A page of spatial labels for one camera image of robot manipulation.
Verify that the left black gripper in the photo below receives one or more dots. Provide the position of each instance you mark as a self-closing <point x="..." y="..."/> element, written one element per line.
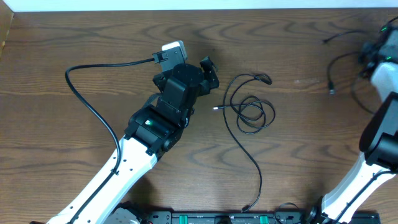
<point x="210" y="74"/>

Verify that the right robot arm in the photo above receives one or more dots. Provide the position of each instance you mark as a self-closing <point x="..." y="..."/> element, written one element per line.
<point x="377" y="161"/>

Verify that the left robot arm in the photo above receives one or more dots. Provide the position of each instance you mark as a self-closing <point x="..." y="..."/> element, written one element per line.
<point x="151" y="132"/>

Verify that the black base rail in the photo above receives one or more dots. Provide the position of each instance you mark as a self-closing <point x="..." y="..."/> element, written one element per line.
<point x="123" y="215"/>

